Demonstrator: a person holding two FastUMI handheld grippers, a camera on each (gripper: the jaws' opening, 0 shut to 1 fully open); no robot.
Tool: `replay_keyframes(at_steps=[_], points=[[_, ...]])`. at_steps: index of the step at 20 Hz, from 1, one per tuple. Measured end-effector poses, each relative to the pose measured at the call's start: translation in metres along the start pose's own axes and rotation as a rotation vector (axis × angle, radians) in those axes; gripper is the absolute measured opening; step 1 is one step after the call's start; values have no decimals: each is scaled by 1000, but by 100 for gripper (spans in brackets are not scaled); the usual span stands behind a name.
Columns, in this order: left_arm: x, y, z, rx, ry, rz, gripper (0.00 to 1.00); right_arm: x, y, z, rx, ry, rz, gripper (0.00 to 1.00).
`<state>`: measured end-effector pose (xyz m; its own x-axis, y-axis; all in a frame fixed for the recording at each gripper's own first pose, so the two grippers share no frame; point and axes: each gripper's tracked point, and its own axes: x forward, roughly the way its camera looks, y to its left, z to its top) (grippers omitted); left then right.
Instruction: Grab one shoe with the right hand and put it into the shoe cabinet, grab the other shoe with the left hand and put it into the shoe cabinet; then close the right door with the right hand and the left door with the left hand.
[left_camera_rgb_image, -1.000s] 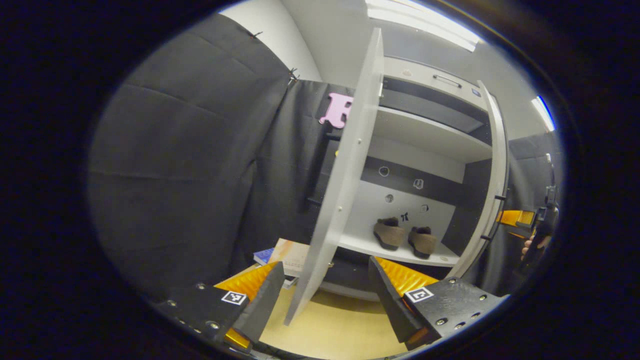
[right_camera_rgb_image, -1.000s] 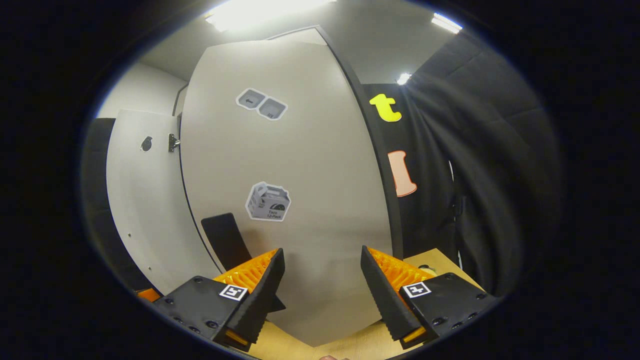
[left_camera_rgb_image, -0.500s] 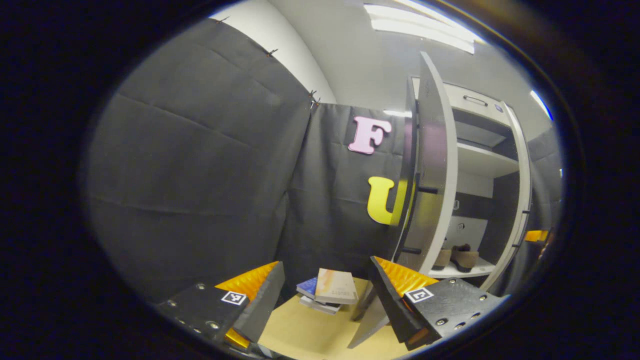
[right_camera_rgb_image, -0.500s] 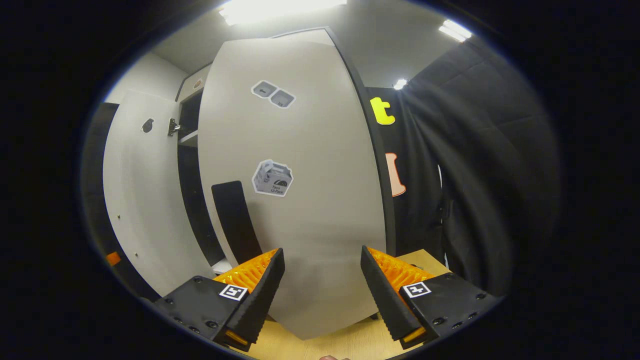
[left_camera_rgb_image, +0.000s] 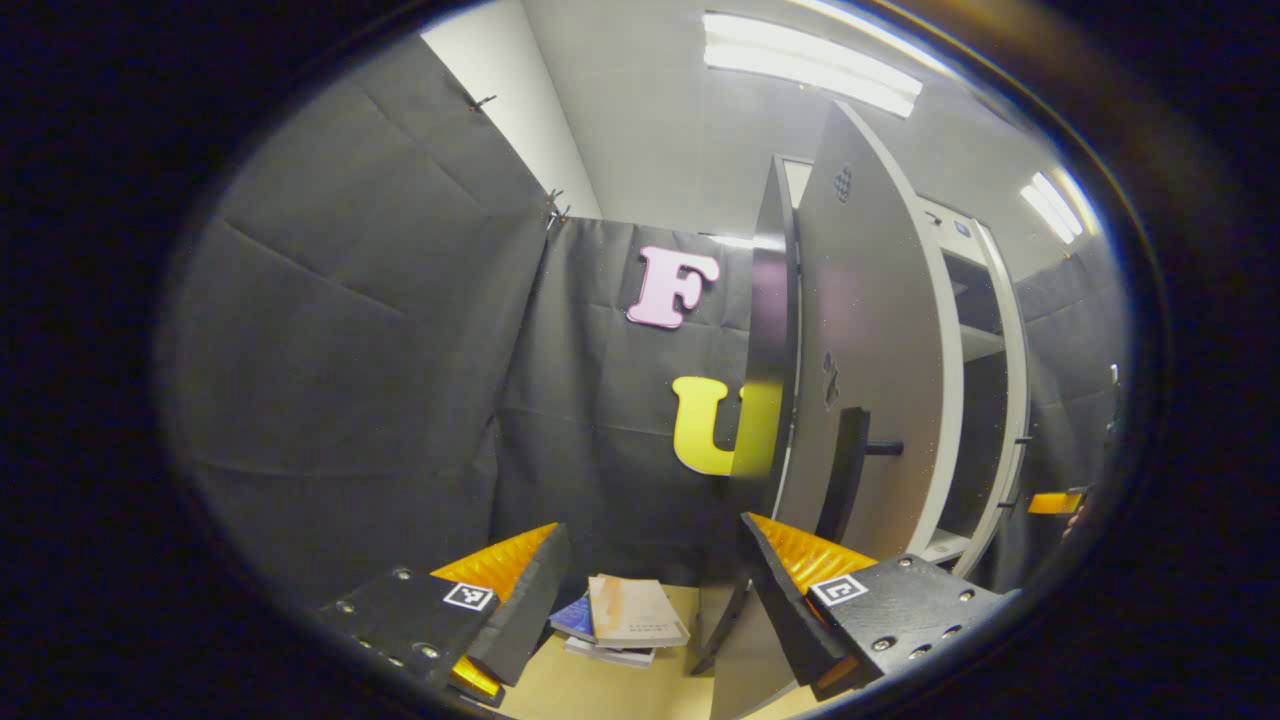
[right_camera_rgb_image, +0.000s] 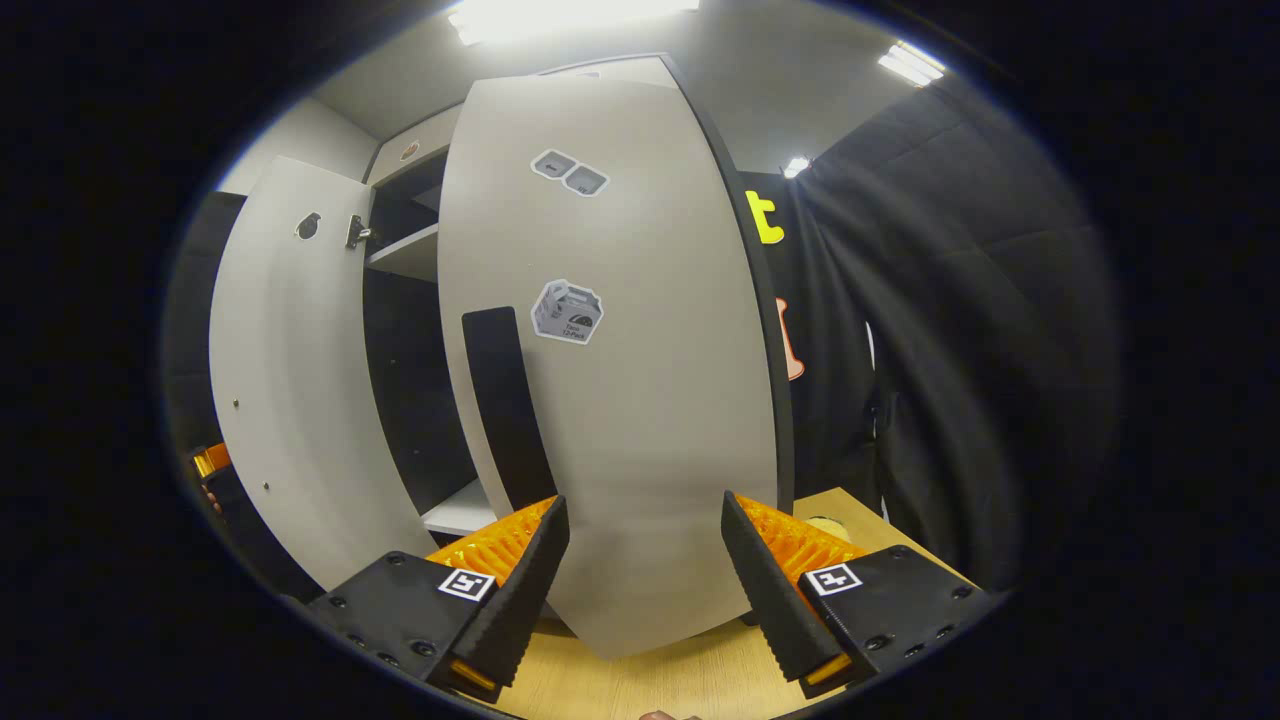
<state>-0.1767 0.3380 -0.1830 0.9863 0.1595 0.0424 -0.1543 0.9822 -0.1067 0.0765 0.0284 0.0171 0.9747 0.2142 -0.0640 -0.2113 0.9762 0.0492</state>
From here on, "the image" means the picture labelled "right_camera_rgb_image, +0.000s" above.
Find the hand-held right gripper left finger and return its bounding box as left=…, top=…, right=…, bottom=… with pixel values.
left=305, top=495, right=571, bottom=701

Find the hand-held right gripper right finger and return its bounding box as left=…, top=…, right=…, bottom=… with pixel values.
left=720, top=490, right=1001, bottom=699

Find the black backdrop cloth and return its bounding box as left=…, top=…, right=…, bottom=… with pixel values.
left=740, top=75, right=1121, bottom=591

